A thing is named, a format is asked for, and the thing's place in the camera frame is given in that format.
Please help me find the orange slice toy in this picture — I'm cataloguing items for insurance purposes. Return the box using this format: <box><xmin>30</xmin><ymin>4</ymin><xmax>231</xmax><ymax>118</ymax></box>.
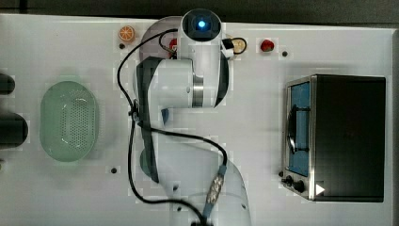
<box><xmin>118</xmin><ymin>25</ymin><xmax>136</xmax><ymax>42</ymax></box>

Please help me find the black toaster oven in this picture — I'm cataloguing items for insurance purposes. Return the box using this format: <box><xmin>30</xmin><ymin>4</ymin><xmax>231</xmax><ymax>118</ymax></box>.
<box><xmin>279</xmin><ymin>74</ymin><xmax>386</xmax><ymax>202</ymax></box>

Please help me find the blue small bowl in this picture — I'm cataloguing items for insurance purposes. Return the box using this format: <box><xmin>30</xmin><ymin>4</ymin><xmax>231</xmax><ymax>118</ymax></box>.
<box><xmin>161</xmin><ymin>108</ymin><xmax>170</xmax><ymax>123</ymax></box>

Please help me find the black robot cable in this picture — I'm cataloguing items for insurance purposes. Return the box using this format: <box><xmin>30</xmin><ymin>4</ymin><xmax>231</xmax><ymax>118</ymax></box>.
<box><xmin>117</xmin><ymin>27</ymin><xmax>247</xmax><ymax>226</ymax></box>

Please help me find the red strawberry toy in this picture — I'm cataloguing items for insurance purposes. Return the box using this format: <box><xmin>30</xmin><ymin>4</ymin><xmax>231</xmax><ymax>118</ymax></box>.
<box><xmin>261</xmin><ymin>40</ymin><xmax>275</xmax><ymax>52</ymax></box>

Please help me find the green cup with handle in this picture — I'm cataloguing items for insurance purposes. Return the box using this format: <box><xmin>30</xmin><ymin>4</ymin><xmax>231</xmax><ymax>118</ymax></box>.
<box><xmin>139</xmin><ymin>149</ymin><xmax>158</xmax><ymax>180</ymax></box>

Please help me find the small black pot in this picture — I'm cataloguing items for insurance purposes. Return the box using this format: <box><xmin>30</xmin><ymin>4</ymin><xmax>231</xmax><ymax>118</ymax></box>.
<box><xmin>0</xmin><ymin>73</ymin><xmax>15</xmax><ymax>95</ymax></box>

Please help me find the green oval colander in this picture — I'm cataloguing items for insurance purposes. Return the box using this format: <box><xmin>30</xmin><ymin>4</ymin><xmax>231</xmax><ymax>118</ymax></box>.
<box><xmin>40</xmin><ymin>81</ymin><xmax>99</xmax><ymax>162</ymax></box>

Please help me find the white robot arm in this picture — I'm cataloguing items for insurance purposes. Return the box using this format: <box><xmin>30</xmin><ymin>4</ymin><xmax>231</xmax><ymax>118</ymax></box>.
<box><xmin>135</xmin><ymin>8</ymin><xmax>251</xmax><ymax>226</ymax></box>

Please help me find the red plush ketchup bottle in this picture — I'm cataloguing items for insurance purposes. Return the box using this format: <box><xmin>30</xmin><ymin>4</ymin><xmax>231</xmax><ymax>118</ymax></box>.
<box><xmin>169</xmin><ymin>39</ymin><xmax>177</xmax><ymax>59</ymax></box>

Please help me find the grey round plate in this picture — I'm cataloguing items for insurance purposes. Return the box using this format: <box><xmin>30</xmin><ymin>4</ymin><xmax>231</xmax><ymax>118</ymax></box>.
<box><xmin>139</xmin><ymin>16</ymin><xmax>183</xmax><ymax>60</ymax></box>

